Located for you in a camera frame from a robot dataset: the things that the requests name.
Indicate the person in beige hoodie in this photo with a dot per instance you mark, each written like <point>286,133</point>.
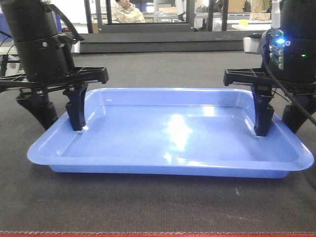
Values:
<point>127,12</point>

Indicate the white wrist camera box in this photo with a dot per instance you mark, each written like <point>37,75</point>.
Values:
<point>255,43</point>

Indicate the blue plastic tray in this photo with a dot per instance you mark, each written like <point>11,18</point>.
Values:
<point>177,131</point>

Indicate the white long desk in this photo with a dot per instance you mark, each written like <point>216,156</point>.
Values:
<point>248,25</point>

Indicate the yellow small box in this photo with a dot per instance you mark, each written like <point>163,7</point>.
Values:
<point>244,22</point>

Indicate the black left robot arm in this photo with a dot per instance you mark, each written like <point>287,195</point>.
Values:
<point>43,37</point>

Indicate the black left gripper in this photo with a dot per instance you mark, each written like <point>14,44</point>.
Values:
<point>48,62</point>

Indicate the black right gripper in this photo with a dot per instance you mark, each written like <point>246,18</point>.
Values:
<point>290,61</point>

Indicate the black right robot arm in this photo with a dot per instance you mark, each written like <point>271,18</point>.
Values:
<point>297,18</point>

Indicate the black metal frame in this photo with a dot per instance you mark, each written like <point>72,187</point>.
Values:
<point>160,16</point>

